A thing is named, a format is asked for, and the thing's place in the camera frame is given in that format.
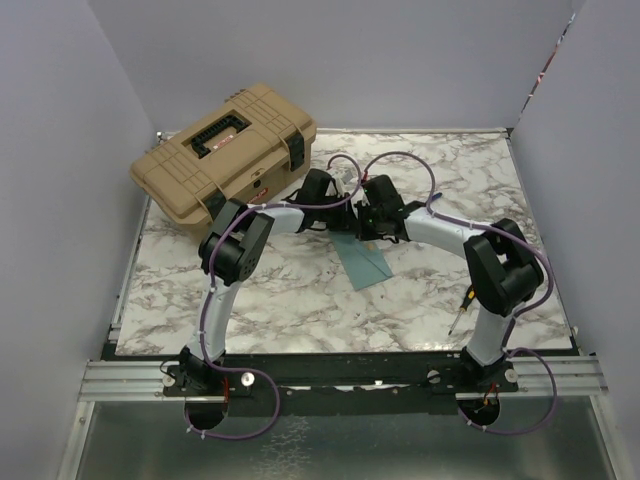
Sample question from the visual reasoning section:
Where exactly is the yellow black screwdriver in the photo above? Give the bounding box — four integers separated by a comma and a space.
448, 286, 475, 335

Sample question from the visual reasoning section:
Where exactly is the tan plastic toolbox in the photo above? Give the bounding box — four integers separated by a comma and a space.
130, 84, 317, 237

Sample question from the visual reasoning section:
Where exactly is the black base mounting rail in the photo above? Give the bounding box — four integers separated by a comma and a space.
99, 344, 581, 417

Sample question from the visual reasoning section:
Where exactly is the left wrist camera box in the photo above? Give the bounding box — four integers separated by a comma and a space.
333, 177, 351, 198

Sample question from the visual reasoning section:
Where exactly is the light blue envelope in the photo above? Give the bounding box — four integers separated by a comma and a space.
329, 232, 393, 291

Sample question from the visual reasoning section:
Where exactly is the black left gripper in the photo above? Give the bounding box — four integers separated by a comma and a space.
312, 194, 357, 234

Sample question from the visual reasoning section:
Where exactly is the aluminium frame rail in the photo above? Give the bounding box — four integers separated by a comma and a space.
54, 355, 181, 480

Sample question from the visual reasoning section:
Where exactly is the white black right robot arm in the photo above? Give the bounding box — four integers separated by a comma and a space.
356, 175, 543, 391

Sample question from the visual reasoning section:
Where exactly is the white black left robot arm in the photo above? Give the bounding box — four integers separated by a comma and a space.
171, 169, 355, 395

